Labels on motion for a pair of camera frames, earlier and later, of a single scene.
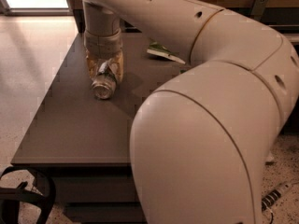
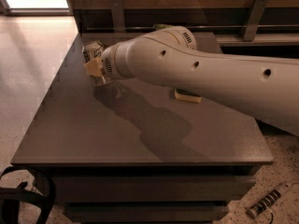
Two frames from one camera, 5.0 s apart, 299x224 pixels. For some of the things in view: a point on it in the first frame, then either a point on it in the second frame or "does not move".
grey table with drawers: [85, 141] does not move
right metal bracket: [259, 6] does not move
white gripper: [103, 44] → [107, 63]
